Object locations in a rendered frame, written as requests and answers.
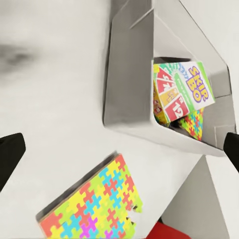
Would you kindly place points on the jigsaw puzzle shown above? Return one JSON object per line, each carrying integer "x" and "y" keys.
{"x": 192, "y": 124}
{"x": 98, "y": 208}

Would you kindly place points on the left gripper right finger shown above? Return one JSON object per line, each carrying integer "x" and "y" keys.
{"x": 231, "y": 148}

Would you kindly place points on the desk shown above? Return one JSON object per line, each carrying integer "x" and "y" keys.
{"x": 54, "y": 60}

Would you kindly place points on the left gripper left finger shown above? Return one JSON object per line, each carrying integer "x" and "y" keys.
{"x": 12, "y": 148}

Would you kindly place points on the toy box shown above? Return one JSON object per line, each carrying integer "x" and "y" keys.
{"x": 147, "y": 32}

